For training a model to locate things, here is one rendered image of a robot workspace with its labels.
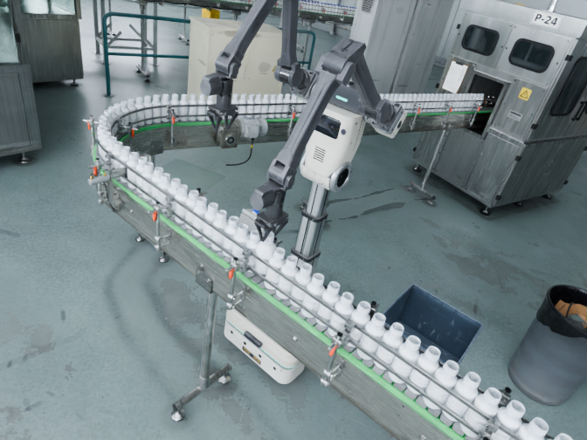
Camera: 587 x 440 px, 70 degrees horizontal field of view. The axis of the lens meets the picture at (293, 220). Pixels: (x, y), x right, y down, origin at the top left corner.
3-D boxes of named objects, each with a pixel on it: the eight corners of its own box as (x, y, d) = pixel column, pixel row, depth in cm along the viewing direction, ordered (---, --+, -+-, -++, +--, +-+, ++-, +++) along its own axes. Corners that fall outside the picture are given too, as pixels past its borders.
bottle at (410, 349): (407, 372, 131) (425, 336, 122) (405, 388, 126) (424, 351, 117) (389, 365, 132) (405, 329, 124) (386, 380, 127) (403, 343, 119)
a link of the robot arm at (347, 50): (368, 34, 125) (341, 25, 130) (343, 72, 125) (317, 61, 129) (393, 109, 164) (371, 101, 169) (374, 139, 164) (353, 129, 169)
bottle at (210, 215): (220, 241, 171) (224, 207, 162) (207, 244, 167) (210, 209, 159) (213, 233, 175) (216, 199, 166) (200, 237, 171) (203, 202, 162)
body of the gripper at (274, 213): (288, 218, 146) (292, 201, 142) (268, 228, 139) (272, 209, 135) (274, 210, 149) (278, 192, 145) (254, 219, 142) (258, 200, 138)
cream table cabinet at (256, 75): (256, 108, 629) (267, 24, 567) (276, 124, 588) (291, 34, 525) (185, 109, 571) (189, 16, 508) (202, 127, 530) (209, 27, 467)
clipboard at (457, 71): (442, 87, 476) (452, 58, 459) (458, 94, 461) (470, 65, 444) (439, 87, 474) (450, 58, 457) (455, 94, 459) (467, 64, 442)
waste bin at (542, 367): (491, 380, 266) (540, 307, 232) (509, 342, 298) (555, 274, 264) (567, 429, 244) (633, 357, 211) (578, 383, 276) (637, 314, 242)
